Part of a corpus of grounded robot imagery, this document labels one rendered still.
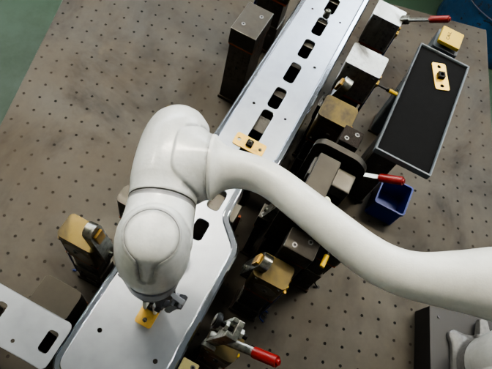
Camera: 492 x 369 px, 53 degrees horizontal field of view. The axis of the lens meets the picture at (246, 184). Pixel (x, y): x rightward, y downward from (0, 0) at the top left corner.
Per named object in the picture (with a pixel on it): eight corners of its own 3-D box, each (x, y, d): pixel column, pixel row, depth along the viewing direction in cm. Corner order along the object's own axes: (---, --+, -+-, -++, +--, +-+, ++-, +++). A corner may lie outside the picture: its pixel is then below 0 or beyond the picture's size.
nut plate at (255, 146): (231, 142, 124) (232, 140, 122) (238, 131, 125) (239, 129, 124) (261, 158, 123) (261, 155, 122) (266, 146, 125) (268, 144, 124)
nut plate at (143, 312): (154, 285, 104) (154, 283, 103) (170, 293, 104) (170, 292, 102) (133, 321, 100) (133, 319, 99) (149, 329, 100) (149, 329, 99)
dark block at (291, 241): (256, 276, 141) (292, 225, 103) (277, 288, 140) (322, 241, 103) (248, 291, 139) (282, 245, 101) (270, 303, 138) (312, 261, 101)
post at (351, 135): (302, 191, 155) (346, 124, 119) (316, 198, 155) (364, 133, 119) (296, 203, 153) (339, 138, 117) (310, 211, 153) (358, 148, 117)
